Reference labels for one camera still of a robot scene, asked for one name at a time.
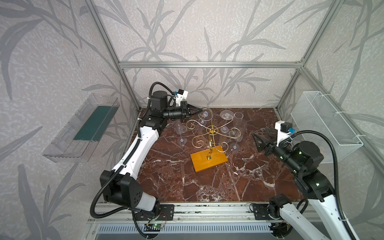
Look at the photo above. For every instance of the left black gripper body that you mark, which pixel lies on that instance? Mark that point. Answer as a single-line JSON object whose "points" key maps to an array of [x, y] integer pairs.
{"points": [[184, 111]]}

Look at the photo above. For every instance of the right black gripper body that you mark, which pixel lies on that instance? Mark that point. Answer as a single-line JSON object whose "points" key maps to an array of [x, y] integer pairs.
{"points": [[269, 145]]}

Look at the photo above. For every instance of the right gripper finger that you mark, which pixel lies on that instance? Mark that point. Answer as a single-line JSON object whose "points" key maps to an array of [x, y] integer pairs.
{"points": [[260, 141], [272, 133]]}

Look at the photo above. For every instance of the clear wine glass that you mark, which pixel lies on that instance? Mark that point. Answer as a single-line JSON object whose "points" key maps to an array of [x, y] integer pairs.
{"points": [[179, 127], [205, 116], [182, 140], [227, 116], [234, 142]]}

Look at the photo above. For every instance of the round wine glass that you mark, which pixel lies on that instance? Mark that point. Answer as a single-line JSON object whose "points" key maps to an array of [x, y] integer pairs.
{"points": [[239, 124]]}

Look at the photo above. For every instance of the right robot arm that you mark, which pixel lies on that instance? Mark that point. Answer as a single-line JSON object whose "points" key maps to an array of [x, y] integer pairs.
{"points": [[303, 160]]}

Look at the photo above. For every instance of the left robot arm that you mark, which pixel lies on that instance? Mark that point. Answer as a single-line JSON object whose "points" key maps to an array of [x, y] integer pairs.
{"points": [[119, 185]]}

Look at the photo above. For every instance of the yellow wooden rack base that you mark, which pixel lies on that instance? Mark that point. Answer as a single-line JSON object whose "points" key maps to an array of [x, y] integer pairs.
{"points": [[208, 158]]}

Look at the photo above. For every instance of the green circuit board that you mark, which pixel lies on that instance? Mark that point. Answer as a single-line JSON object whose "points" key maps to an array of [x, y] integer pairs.
{"points": [[156, 227]]}

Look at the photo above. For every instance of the gold wire glass rack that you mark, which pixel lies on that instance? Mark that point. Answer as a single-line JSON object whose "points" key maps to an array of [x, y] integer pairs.
{"points": [[211, 131]]}

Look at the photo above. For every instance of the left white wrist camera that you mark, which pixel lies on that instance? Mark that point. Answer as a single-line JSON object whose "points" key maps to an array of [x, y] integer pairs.
{"points": [[180, 96]]}

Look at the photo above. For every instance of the white wire mesh basket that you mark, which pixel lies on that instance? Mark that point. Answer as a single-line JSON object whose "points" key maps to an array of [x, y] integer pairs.
{"points": [[314, 112]]}

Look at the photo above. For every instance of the aluminium frame struts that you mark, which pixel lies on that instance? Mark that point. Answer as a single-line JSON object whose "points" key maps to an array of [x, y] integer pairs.
{"points": [[244, 54]]}

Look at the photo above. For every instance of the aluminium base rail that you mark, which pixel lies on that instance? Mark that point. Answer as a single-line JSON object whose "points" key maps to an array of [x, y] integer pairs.
{"points": [[189, 218]]}

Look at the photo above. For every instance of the clear plastic wall bin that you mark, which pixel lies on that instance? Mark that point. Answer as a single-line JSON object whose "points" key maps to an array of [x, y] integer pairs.
{"points": [[80, 137]]}

